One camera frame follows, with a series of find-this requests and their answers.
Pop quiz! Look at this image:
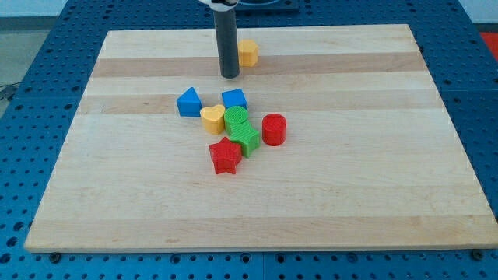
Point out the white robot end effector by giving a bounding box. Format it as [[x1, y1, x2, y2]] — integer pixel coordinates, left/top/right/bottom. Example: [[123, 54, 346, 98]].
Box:
[[199, 0, 239, 11]]

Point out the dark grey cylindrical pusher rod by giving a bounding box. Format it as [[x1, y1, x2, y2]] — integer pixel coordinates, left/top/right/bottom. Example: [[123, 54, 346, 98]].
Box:
[[213, 9, 240, 79]]

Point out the yellow hexagon block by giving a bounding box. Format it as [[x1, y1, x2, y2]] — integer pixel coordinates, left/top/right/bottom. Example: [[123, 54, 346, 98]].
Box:
[[237, 40, 259, 67]]

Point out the wooden board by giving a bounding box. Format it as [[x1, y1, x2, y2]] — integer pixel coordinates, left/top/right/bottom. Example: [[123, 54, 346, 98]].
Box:
[[24, 24, 497, 253]]

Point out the blue cube block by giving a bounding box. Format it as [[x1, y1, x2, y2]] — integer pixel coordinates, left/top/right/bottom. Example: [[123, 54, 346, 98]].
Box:
[[221, 89, 247, 109]]

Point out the blue triangle block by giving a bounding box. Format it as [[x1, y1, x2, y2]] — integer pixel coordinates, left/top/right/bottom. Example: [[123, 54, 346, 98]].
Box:
[[176, 87, 202, 117]]

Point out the green cylinder block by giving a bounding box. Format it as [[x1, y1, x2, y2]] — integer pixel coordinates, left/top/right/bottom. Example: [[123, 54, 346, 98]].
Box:
[[224, 106, 248, 135]]

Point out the yellow heart block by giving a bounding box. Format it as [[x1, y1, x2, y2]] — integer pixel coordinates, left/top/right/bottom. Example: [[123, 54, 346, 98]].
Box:
[[200, 104, 225, 135]]

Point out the green star block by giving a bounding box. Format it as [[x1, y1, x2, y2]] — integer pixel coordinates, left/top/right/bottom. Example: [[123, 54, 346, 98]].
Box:
[[229, 121, 261, 158]]

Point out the red cylinder block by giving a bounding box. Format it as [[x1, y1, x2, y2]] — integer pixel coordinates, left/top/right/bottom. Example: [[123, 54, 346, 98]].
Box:
[[261, 114, 287, 146]]

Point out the red star block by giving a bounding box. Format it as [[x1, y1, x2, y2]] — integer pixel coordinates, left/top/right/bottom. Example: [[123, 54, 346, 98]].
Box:
[[209, 137, 242, 174]]

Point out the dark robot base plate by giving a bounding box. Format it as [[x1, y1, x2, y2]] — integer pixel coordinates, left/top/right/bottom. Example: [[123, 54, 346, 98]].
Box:
[[236, 0, 299, 12]]

